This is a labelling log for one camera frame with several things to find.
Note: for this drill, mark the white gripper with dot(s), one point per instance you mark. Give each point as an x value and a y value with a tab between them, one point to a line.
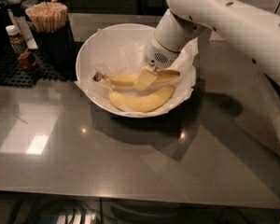
156	56

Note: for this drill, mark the yellow banana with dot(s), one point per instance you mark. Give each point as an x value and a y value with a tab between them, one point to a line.
127	80
135	104

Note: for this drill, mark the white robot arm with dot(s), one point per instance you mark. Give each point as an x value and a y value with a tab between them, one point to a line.
255	32

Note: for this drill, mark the white bowl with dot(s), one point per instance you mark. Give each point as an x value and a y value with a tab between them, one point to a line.
121	66

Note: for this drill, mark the white paper liner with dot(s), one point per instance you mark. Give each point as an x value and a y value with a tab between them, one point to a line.
118	53

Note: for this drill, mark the black chopstick holder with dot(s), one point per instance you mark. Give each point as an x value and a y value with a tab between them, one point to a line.
59	46

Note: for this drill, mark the bundle of wooden chopsticks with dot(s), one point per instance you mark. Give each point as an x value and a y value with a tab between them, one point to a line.
47	16

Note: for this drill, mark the small red-brown condiment jar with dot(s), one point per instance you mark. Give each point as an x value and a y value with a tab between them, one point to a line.
27	61

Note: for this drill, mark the sauce bottle white cap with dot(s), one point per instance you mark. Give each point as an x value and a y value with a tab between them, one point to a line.
16	39

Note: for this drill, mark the white flat card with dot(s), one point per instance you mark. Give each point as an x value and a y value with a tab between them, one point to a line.
22	24

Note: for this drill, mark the black grid mat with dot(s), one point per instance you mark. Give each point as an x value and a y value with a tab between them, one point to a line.
12	75

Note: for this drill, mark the dark lidded jar right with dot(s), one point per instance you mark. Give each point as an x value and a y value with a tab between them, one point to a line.
28	3

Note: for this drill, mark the dark lidded jar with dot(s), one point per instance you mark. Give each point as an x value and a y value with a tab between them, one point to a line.
15	6
28	3

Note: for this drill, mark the dark lidded jar left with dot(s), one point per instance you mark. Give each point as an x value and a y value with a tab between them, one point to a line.
15	6

